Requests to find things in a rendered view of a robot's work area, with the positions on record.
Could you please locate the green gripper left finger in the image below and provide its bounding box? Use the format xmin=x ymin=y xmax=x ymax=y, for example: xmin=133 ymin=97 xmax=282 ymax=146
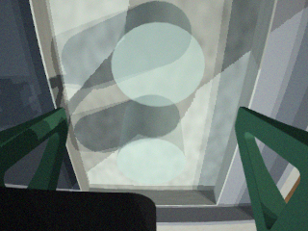
xmin=0 ymin=108 xmax=69 ymax=190

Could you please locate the white shallow tray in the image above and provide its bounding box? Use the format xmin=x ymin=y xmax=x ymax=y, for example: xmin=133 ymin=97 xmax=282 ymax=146
xmin=29 ymin=0 xmax=277 ymax=206

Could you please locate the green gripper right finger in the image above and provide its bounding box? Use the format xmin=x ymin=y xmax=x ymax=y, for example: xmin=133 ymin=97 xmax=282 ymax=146
xmin=235 ymin=107 xmax=308 ymax=231

